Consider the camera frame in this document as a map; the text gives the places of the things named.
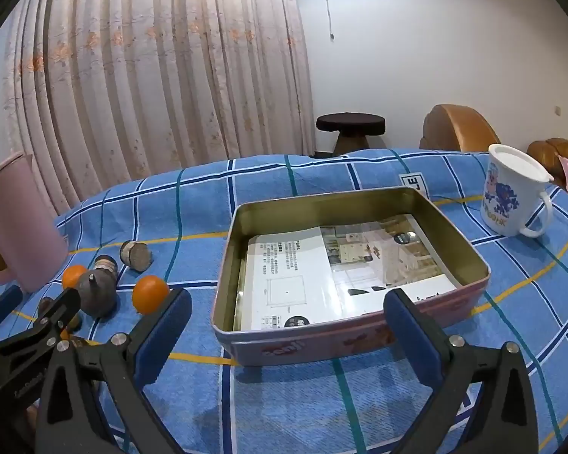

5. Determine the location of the brown leather sofa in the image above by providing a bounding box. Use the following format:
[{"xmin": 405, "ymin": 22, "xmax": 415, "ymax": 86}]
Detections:
[{"xmin": 527, "ymin": 138, "xmax": 568, "ymax": 190}]

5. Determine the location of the grey round fruit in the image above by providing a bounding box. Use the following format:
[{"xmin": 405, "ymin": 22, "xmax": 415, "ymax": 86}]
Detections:
[{"xmin": 76, "ymin": 269, "xmax": 119, "ymax": 317}]

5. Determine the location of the blue plaid cloth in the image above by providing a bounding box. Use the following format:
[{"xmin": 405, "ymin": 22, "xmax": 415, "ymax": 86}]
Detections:
[{"xmin": 0, "ymin": 148, "xmax": 568, "ymax": 454}]

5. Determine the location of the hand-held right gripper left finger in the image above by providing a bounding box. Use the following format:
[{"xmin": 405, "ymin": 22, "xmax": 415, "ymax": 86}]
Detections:
[{"xmin": 35, "ymin": 288, "xmax": 193, "ymax": 454}]

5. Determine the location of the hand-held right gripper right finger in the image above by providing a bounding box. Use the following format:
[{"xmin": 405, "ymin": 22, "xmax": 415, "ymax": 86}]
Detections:
[{"xmin": 382, "ymin": 288, "xmax": 540, "ymax": 454}]

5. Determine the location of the pink metal tin box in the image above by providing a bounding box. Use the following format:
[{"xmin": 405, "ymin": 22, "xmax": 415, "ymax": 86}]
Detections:
[{"xmin": 212, "ymin": 187, "xmax": 492, "ymax": 367}]

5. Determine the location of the hanging power cable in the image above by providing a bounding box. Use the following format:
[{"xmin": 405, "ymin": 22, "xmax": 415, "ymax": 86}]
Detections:
[{"xmin": 324, "ymin": 0, "xmax": 337, "ymax": 41}]

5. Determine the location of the brown leather armchair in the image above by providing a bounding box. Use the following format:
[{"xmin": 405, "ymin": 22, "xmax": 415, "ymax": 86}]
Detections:
[{"xmin": 420, "ymin": 104, "xmax": 502, "ymax": 154}]

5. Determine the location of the pink plastic pitcher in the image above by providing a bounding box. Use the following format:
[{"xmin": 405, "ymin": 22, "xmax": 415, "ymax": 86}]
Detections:
[{"xmin": 0, "ymin": 151, "xmax": 69, "ymax": 294}]

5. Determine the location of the beige floral curtain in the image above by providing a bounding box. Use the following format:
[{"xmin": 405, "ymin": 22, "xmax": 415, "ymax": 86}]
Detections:
[{"xmin": 0, "ymin": 0, "xmax": 315, "ymax": 218}]

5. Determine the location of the white printed mug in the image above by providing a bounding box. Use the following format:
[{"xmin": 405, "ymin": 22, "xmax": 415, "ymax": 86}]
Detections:
[{"xmin": 480, "ymin": 144, "xmax": 554, "ymax": 238}]

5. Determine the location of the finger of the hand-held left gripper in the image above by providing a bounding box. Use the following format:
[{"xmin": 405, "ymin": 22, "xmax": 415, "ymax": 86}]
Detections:
[
  {"xmin": 0, "ymin": 284, "xmax": 24, "ymax": 346},
  {"xmin": 0, "ymin": 288, "xmax": 82, "ymax": 358}
]

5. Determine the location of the dark round stool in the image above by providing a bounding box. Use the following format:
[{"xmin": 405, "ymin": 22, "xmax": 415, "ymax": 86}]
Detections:
[{"xmin": 315, "ymin": 112, "xmax": 386, "ymax": 158}]

